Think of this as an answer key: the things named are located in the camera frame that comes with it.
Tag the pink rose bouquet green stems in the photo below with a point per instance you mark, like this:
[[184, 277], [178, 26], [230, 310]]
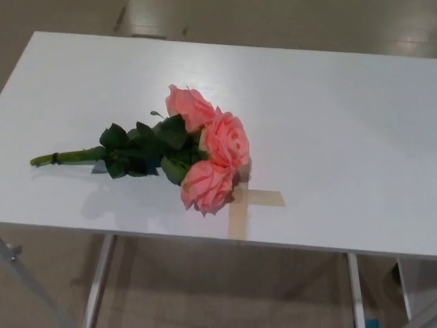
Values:
[[225, 143]]

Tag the short beige masking tape strip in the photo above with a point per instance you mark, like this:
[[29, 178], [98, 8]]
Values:
[[269, 199]]

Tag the long beige masking tape strip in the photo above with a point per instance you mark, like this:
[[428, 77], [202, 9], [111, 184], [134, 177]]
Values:
[[238, 223]]

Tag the black tie band on stems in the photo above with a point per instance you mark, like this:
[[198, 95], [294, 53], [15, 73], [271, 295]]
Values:
[[55, 158]]

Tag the white slanted table leg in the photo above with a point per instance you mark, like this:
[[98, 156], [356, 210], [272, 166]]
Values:
[[99, 280]]

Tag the white straight table leg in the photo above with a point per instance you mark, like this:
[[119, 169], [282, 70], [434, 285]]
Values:
[[406, 287], [356, 290]]

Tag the blue floor object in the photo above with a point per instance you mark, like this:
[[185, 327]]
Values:
[[373, 319]]

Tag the grey metal frame with bolt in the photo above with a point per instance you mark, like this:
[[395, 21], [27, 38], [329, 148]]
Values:
[[30, 283]]

